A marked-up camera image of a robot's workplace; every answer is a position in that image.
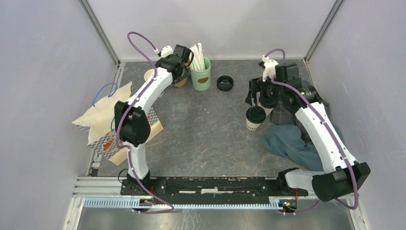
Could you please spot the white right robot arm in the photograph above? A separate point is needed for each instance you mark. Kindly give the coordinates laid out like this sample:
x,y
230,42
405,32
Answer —
x,y
340,173

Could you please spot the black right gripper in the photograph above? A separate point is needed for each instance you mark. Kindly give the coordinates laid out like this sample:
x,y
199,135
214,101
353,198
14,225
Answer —
x,y
257,85

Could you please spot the grey checked cloth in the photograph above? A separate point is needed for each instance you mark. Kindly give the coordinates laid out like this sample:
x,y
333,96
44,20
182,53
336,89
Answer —
x,y
281,116

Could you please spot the teal blue cloth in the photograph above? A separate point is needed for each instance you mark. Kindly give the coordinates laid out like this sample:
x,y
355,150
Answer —
x,y
286,141

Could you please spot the brown cardboard cup carrier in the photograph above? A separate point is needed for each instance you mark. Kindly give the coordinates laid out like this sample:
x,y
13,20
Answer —
x,y
180,81

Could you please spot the checkered paper takeout bag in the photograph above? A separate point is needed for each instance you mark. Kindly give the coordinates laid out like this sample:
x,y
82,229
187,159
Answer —
x,y
98,122

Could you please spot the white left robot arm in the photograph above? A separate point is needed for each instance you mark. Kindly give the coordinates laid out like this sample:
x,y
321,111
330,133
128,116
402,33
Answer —
x,y
132,125

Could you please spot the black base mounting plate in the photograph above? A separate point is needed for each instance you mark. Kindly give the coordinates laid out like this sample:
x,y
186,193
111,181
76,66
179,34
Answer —
x,y
209,190

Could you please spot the stack of white paper cups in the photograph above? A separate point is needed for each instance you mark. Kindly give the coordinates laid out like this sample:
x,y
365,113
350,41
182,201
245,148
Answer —
x,y
149,76

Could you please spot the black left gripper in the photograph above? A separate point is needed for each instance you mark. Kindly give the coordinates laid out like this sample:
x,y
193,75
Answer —
x,y
187,73

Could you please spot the white paper-wrapped straws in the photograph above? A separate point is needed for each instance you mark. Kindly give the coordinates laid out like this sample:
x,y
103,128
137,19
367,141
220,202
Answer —
x,y
197,61

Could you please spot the white paper coffee cup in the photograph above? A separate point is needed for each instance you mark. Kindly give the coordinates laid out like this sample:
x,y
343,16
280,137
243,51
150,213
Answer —
x,y
267,111

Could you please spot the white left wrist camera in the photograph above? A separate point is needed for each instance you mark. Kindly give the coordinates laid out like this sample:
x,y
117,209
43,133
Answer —
x,y
165,52

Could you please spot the green straw holder cup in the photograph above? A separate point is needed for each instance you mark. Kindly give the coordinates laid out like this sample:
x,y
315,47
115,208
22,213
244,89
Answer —
x,y
201,80

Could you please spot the black spare cup lid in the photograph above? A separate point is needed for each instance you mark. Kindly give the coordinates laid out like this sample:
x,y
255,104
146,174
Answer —
x,y
225,83

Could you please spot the aluminium frame rail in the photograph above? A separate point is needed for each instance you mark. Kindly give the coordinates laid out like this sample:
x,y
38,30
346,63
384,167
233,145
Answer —
x,y
98,192

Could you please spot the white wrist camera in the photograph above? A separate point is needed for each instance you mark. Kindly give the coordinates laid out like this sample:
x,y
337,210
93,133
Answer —
x,y
165,52
268,66

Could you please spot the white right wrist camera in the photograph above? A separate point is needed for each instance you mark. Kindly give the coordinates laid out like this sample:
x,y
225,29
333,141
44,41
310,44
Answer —
x,y
268,66

